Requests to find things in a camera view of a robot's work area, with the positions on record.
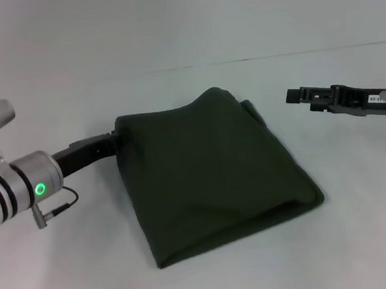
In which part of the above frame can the dark green t-shirt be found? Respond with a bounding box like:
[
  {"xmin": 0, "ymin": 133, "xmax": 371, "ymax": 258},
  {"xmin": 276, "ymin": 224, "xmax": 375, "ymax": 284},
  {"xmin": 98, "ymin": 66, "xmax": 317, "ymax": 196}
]
[{"xmin": 109, "ymin": 77, "xmax": 331, "ymax": 273}]

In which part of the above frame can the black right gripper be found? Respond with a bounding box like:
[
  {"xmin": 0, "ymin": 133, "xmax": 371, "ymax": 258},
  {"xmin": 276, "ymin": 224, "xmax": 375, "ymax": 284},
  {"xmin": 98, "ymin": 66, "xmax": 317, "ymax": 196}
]
[{"xmin": 283, "ymin": 78, "xmax": 386, "ymax": 130}]

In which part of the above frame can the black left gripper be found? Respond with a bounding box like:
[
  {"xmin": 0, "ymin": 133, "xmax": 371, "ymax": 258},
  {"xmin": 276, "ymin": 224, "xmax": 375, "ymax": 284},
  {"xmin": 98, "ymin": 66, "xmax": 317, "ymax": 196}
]
[{"xmin": 49, "ymin": 131, "xmax": 122, "ymax": 181}]

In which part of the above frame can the left arm cable with plug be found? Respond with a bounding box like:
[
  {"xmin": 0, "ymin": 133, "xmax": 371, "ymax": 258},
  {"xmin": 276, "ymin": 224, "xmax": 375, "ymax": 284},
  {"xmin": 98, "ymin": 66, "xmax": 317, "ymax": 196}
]
[{"xmin": 29, "ymin": 184, "xmax": 82, "ymax": 231}]

